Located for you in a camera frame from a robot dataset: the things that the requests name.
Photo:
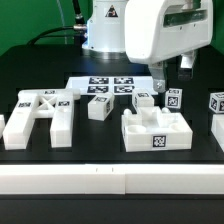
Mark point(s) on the white block right edge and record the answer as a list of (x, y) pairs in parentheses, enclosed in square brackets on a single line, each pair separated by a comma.
[(217, 129)]

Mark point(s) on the white front rail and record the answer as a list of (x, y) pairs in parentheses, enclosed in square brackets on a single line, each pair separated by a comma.
[(111, 179)]

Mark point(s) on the white block edge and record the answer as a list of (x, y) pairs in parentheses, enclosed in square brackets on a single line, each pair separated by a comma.
[(217, 129), (2, 125)]

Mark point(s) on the white tagged cube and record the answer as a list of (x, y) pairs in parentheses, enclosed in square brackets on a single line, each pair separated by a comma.
[(216, 102), (173, 98)]

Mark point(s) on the white chair seat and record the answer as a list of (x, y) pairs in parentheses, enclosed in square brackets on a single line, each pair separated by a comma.
[(155, 129)]

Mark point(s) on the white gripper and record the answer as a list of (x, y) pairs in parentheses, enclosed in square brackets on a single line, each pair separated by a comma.
[(157, 30)]

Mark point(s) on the white tagged cube right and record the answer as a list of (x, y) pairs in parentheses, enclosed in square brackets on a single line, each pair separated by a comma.
[(216, 102)]

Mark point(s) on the white chair back frame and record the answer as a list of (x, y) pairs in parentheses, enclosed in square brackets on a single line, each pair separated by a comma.
[(54, 104)]

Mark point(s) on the marker sheet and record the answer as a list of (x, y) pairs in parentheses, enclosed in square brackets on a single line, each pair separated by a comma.
[(123, 85)]

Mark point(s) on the white block left edge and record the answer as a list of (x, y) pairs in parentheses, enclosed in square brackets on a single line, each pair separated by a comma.
[(2, 125)]

